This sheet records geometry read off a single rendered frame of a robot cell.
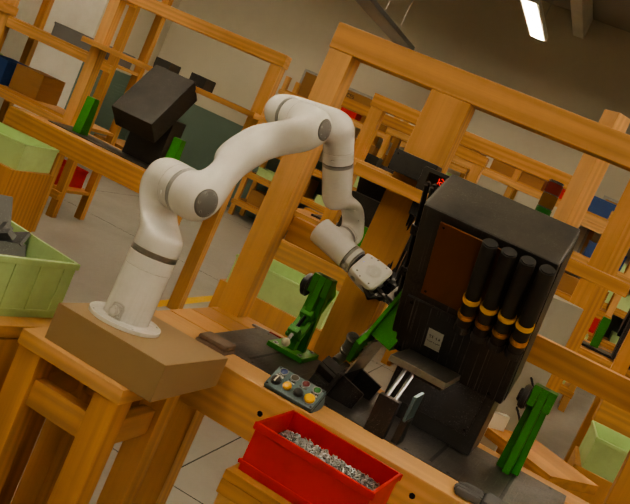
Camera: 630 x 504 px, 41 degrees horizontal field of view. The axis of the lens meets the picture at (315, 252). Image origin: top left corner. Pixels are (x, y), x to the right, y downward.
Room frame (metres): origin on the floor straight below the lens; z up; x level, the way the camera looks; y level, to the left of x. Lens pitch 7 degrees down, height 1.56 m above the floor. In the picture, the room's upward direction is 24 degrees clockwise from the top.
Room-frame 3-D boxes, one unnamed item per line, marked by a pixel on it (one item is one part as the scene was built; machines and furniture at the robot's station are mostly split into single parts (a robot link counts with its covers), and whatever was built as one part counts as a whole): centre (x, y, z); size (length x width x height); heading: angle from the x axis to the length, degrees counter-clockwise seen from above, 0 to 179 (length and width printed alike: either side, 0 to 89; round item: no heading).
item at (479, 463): (2.44, -0.38, 0.89); 1.10 x 0.42 x 0.02; 71
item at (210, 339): (2.35, 0.15, 0.91); 0.10 x 0.08 x 0.03; 72
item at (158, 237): (2.12, 0.39, 1.24); 0.19 x 0.12 x 0.24; 49
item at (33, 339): (2.09, 0.37, 0.83); 0.32 x 0.32 x 0.04; 70
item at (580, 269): (2.68, -0.47, 1.52); 0.90 x 0.25 x 0.04; 71
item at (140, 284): (2.10, 0.37, 1.03); 0.19 x 0.19 x 0.18
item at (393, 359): (2.32, -0.42, 1.11); 0.39 x 0.16 x 0.03; 161
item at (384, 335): (2.40, -0.29, 1.17); 0.13 x 0.12 x 0.20; 71
